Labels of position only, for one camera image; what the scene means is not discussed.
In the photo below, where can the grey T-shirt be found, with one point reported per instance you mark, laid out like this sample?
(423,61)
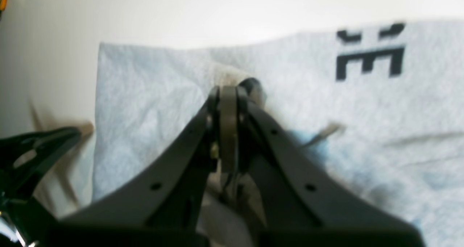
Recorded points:
(383,115)

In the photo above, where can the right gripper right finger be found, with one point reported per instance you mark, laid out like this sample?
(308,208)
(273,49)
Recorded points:
(303,206)

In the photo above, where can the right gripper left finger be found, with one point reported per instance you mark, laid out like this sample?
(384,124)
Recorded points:
(160,207)

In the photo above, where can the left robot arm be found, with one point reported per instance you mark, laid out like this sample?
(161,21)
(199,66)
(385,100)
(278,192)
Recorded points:
(25,159)

